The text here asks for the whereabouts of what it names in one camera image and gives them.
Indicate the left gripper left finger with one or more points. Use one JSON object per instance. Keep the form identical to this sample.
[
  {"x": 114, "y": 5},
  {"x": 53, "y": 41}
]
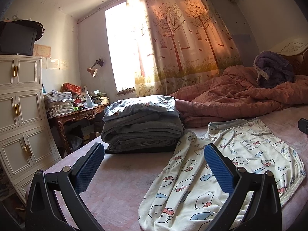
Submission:
[{"x": 43, "y": 211}]

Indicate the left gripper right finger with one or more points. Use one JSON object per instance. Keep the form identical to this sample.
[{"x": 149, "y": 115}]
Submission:
[{"x": 264, "y": 210}]

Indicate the wooden headboard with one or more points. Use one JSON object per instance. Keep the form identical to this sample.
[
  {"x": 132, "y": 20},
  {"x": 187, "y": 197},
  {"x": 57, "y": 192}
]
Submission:
[{"x": 295, "y": 51}]

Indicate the stack of folded grey clothes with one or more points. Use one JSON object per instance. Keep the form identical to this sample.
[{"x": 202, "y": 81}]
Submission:
[{"x": 151, "y": 123}]

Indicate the stack of papers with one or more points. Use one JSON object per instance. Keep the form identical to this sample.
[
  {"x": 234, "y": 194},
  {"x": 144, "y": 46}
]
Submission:
[{"x": 58, "y": 103}]

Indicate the black box on cabinet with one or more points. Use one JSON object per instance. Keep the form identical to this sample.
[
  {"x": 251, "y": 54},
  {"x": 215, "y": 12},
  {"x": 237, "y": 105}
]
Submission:
[{"x": 18, "y": 37}]

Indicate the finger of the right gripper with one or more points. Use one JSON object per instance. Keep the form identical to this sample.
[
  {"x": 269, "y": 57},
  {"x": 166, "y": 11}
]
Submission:
[{"x": 303, "y": 125}]

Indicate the pink plaid duvet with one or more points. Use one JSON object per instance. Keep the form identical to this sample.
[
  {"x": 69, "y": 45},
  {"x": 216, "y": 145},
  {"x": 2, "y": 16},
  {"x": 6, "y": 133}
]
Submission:
[{"x": 235, "y": 95}]

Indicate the red gift bag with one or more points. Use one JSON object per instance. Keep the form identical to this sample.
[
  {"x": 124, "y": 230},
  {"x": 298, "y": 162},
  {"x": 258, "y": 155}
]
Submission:
[{"x": 74, "y": 89}]

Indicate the white drawer cabinet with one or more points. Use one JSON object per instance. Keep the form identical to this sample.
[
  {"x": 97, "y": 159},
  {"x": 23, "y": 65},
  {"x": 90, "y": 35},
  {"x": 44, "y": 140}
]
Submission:
[{"x": 27, "y": 143}]

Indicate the white cartoon cat print pants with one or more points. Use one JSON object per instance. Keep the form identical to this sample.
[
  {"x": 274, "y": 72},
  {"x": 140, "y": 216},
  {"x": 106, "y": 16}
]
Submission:
[{"x": 204, "y": 170}]

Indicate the pink wall lamp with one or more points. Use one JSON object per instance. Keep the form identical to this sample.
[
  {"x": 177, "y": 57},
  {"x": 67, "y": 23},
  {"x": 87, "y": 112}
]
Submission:
[{"x": 93, "y": 70}]

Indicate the tree print curtain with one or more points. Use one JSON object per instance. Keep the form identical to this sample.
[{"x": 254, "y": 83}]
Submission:
[{"x": 179, "y": 43}]

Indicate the carved wooden desk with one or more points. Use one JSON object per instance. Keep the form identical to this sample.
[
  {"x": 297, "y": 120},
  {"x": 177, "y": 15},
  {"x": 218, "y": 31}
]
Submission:
[{"x": 59, "y": 121}]

